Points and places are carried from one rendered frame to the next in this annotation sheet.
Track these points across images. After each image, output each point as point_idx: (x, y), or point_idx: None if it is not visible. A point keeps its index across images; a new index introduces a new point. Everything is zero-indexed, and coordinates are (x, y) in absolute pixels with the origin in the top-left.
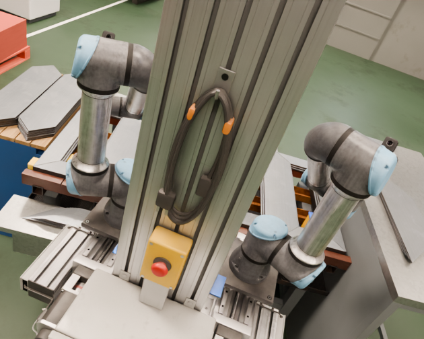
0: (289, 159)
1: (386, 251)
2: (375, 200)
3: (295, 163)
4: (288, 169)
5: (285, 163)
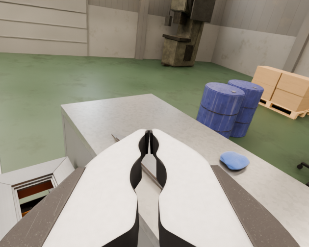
0: (9, 178)
1: None
2: (147, 190)
3: (20, 179)
4: (7, 199)
5: (0, 192)
